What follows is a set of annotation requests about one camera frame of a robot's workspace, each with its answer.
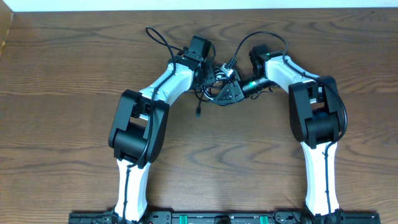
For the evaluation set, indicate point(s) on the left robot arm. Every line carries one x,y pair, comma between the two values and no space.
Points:
138,131

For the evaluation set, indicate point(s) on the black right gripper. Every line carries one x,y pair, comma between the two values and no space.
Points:
236,92

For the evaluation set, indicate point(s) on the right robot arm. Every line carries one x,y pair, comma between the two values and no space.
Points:
317,115

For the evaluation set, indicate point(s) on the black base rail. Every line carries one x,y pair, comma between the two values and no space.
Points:
279,216

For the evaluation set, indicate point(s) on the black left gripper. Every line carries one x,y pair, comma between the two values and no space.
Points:
210,66

